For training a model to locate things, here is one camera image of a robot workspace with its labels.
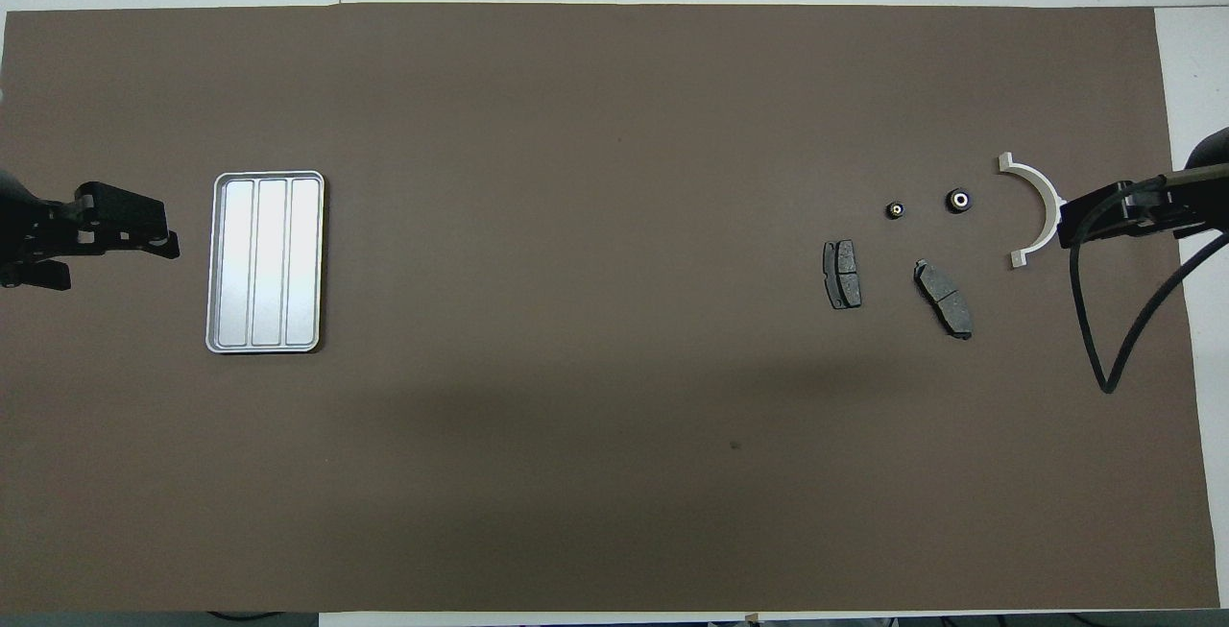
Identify white semicircular bracket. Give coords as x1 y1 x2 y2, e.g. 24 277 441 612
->
998 153 1069 271

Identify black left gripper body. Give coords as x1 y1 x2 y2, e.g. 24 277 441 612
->
0 168 82 264

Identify brown table mat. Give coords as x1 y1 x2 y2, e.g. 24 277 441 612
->
0 3 1220 614

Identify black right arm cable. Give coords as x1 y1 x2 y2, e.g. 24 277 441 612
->
1070 164 1229 396

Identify short dark brake pad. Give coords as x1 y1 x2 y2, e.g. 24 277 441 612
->
822 239 862 310

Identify silver metal tray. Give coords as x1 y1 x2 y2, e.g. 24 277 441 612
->
205 171 325 354

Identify long dark brake pad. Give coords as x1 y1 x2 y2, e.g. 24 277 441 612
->
912 259 974 341

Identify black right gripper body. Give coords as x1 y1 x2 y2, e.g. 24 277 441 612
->
1143 128 1229 240

